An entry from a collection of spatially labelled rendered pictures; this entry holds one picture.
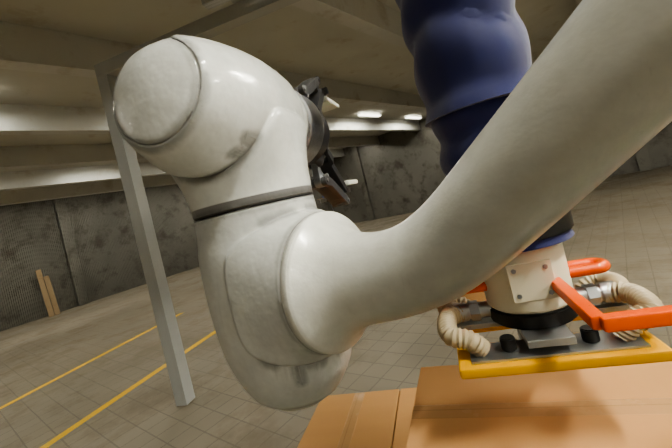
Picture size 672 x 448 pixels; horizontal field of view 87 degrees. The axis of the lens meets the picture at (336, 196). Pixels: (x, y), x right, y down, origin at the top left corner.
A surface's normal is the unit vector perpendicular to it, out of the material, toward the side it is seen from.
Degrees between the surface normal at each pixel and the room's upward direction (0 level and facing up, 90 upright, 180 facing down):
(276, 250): 53
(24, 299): 90
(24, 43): 90
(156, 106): 91
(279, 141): 104
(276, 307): 94
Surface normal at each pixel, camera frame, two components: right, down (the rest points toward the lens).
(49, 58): 0.75, -0.19
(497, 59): -0.15, 0.18
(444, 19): -0.55, -0.17
